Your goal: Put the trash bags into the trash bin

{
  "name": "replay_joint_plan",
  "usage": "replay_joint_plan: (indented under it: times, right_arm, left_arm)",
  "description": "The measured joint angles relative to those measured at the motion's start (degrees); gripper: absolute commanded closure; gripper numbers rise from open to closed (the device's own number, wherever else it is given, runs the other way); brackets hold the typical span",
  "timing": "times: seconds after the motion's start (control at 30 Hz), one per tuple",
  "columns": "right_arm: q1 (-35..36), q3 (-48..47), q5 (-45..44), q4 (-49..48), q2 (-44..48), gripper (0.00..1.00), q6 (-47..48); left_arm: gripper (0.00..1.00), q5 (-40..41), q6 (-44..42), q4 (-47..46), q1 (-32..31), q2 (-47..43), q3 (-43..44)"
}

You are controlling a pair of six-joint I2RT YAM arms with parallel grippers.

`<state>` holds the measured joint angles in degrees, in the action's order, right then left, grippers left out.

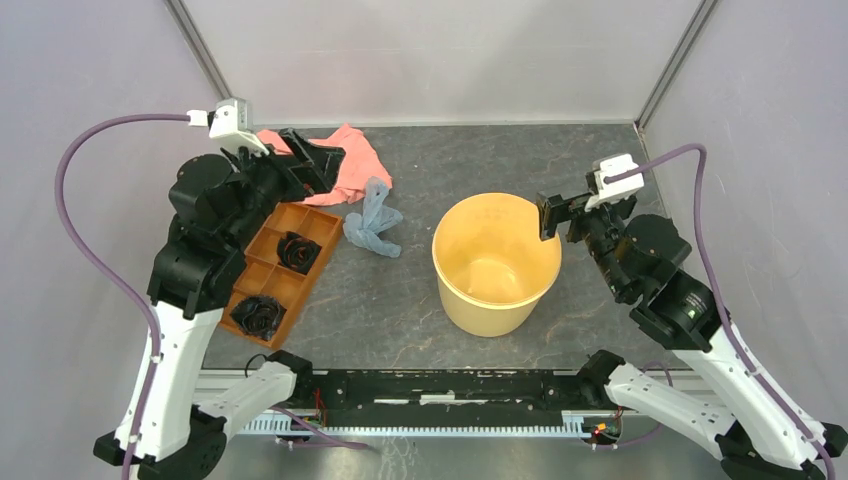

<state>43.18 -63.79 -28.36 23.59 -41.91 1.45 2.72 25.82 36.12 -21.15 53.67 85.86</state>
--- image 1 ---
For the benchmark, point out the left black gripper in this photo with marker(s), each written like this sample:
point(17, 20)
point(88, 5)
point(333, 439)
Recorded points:
point(316, 176)

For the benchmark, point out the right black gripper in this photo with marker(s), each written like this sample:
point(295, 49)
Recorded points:
point(548, 207)

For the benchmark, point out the blue plastic trash bag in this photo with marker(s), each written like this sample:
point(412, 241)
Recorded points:
point(363, 229)

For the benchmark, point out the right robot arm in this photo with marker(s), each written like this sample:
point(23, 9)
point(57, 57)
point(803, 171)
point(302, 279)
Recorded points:
point(754, 432)

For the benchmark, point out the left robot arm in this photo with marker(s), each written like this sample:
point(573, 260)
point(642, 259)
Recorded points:
point(221, 201)

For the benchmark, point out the yellow trash bin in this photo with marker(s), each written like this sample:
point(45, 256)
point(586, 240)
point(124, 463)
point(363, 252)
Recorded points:
point(492, 267)

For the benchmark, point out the pink cloth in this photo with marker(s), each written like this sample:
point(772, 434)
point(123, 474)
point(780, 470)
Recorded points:
point(358, 171)

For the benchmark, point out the black bag roll upper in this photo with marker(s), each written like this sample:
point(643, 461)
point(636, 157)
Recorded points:
point(297, 253)

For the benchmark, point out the black bag roll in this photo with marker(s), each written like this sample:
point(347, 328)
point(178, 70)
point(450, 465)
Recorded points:
point(258, 316)
point(297, 253)

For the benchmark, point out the orange compartment tray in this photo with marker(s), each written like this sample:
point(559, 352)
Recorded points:
point(267, 275)

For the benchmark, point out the black bag roll lower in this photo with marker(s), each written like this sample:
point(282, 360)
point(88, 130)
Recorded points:
point(258, 316)

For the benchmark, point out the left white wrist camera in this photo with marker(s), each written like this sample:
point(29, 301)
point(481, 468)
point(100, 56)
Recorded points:
point(230, 126)

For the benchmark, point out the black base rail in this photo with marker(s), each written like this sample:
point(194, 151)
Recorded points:
point(447, 403)

